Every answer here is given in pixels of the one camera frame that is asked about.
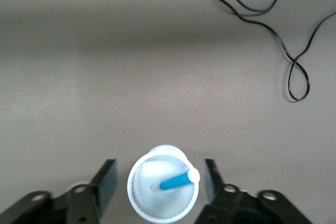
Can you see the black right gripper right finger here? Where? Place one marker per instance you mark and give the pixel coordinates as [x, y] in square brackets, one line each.
[218, 197]

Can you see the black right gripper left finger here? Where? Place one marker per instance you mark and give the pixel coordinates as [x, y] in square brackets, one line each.
[99, 192]

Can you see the blue marker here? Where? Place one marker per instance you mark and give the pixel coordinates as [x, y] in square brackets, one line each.
[176, 182]

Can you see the blue mesh cup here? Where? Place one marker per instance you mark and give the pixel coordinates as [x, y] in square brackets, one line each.
[162, 203]

